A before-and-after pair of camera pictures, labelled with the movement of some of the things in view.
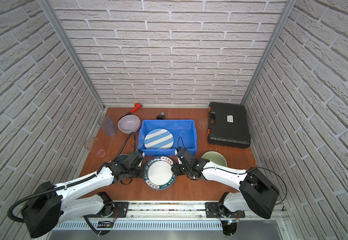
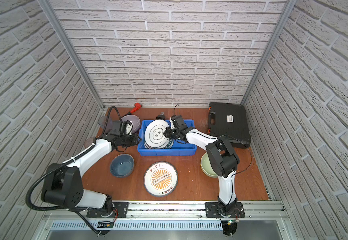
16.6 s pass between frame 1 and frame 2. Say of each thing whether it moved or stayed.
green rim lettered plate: moved
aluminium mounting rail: stayed
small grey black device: stayed
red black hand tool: stayed
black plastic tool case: stayed
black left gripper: moved
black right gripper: moved
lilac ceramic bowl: stayed
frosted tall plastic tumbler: stayed
